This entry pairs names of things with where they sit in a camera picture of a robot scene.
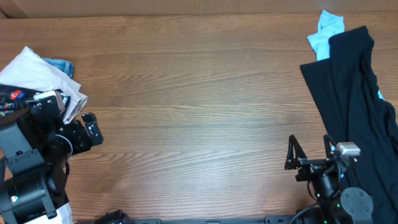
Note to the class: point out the blue denim jeans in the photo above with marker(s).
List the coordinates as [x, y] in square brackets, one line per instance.
[63, 65]

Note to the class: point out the light blue cloth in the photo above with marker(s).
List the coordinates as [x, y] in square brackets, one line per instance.
[328, 26]

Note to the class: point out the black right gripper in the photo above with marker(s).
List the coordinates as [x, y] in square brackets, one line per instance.
[313, 166]

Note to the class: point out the black garment pile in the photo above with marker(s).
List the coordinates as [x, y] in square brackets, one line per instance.
[345, 91]

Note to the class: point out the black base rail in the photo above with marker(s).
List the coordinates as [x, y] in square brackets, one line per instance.
[120, 217]

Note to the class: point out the beige folded trousers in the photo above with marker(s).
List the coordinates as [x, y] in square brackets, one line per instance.
[29, 70]

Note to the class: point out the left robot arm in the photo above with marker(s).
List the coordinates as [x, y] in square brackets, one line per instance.
[36, 148]

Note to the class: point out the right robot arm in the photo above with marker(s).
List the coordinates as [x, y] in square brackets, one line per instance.
[334, 203]

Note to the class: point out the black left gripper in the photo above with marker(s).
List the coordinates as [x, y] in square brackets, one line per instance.
[83, 141]

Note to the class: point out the black orange patterned jersey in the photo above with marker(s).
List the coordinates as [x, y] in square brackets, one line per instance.
[16, 99]

